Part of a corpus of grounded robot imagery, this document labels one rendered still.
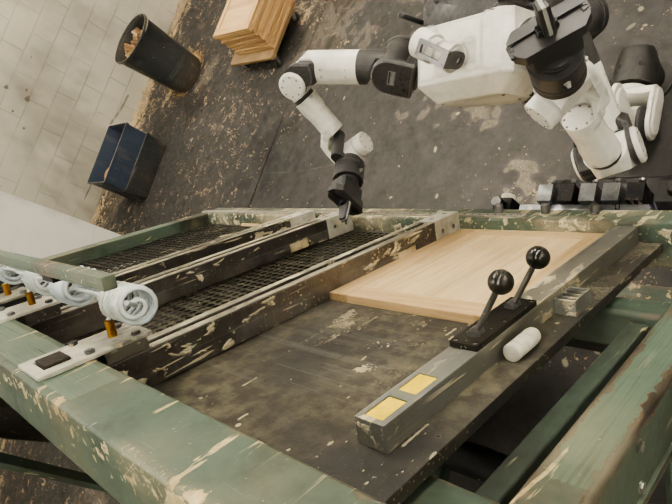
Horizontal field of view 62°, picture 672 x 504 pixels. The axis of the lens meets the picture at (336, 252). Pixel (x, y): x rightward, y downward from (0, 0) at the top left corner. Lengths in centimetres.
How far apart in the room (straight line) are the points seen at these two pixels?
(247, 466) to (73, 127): 598
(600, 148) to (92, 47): 587
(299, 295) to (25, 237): 386
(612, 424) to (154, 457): 49
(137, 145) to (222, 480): 509
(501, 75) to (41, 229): 415
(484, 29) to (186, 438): 104
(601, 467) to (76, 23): 633
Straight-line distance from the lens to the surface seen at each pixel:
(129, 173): 551
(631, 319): 119
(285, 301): 120
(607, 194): 170
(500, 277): 82
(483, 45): 134
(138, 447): 68
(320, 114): 163
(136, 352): 104
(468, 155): 298
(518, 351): 90
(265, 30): 455
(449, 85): 138
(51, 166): 638
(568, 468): 62
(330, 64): 154
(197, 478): 59
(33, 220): 492
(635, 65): 241
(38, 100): 637
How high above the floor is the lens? 225
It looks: 43 degrees down
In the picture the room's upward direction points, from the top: 64 degrees counter-clockwise
